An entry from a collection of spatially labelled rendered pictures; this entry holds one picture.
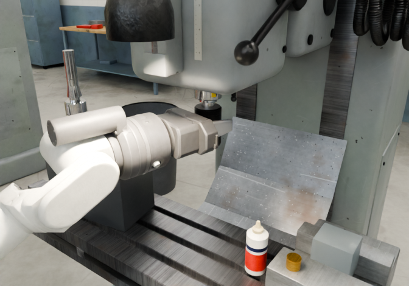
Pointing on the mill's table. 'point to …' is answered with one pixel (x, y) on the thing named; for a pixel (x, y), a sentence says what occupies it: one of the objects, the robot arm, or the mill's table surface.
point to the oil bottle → (256, 250)
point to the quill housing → (223, 36)
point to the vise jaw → (307, 273)
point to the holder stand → (122, 201)
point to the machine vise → (383, 275)
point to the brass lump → (293, 261)
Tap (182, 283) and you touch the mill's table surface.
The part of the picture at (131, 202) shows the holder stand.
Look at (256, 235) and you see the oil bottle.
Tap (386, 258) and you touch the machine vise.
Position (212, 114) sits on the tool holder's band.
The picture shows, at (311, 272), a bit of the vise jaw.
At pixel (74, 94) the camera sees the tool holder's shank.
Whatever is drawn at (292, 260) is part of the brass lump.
